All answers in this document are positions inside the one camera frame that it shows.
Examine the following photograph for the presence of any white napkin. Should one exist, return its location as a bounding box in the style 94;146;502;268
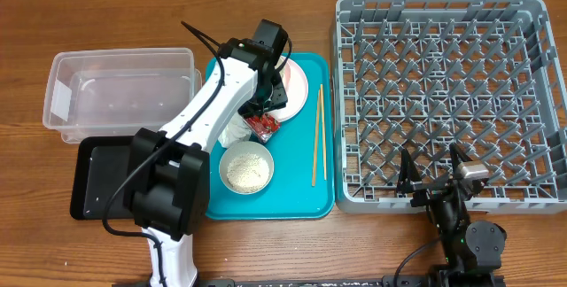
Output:
218;113;252;149

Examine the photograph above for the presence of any red snack wrapper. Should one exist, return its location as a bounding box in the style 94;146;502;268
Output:
245;113;281;144

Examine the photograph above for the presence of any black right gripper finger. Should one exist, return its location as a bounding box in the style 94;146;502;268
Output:
396;149;421;193
449;143;472;172

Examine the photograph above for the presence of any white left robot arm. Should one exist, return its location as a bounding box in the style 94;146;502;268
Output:
102;19;292;286

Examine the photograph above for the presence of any left wooden chopstick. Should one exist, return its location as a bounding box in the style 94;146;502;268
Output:
311;91;321;187

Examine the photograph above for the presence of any grey dishwasher rack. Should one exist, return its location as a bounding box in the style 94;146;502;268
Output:
331;0;566;213

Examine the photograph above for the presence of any pink plate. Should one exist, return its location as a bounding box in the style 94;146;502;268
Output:
268;58;308;122

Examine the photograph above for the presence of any wooden chopstick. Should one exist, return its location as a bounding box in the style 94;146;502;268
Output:
319;84;328;181
311;91;321;187

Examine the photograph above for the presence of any teal plastic tray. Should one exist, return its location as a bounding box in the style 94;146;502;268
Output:
206;52;335;221

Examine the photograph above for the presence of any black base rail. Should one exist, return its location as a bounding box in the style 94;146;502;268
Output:
110;275;506;287

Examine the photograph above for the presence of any white rice pile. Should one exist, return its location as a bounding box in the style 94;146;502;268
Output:
227;153;270;193

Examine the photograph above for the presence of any black tray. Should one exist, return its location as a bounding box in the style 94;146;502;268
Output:
70;136;133;221

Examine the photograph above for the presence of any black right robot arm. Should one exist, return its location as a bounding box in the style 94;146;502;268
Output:
383;143;507;286

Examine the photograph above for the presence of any right wooden chopstick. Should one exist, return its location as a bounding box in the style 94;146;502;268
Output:
319;84;328;181

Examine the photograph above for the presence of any grey bowl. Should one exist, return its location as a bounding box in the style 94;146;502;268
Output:
219;141;275;195

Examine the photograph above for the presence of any clear plastic bin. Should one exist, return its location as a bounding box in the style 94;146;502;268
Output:
43;48;202;144

